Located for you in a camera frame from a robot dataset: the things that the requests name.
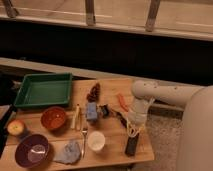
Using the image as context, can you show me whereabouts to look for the silver fork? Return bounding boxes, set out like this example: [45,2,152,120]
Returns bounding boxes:
[82,122,88,158]

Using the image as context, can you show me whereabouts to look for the orange carrot toy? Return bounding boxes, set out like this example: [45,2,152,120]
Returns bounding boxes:
[117,94,129,112]

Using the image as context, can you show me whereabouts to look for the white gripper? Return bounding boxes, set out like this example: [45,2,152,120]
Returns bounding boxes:
[127,98,155,137]

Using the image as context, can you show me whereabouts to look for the brown pine cone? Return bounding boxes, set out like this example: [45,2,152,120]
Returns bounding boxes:
[87,83,100,102]

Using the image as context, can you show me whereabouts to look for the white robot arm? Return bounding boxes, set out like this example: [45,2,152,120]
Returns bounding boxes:
[127,80,213,171]

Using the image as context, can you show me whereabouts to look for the blue sponge block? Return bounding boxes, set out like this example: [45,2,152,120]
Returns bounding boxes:
[86,102,98,121]

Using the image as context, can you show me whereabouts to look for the red yellow apple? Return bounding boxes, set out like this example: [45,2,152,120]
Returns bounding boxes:
[7,120,25,136]

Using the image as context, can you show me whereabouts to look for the black handled tool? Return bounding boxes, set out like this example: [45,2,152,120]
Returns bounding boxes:
[112,110,127,128]

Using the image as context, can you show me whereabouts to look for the small dark clip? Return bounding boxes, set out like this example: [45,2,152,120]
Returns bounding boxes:
[99,105,109,118]

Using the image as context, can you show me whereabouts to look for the cream wooden stick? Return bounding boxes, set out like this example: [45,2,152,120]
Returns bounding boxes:
[70,104,80,129]

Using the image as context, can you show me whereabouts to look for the purple bowl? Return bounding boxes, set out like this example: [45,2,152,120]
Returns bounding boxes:
[15,134,49,168]

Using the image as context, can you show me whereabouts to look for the green plastic tray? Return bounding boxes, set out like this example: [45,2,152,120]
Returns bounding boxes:
[14,73,73,109]

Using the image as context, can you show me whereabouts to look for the blue grey cloth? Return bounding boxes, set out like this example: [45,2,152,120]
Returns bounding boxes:
[54,140,81,164]

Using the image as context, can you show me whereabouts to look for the yellow banana-like stick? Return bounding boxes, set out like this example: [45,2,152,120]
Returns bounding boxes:
[76,107,82,131]

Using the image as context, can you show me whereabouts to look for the white plastic cup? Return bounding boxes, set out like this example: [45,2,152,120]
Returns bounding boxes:
[87,131,106,153]

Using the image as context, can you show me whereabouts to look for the orange bowl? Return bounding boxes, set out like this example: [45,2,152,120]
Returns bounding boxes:
[41,106,67,131]

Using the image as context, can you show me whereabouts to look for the black rectangular eraser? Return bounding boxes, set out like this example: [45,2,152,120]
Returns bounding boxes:
[125,135,139,156]

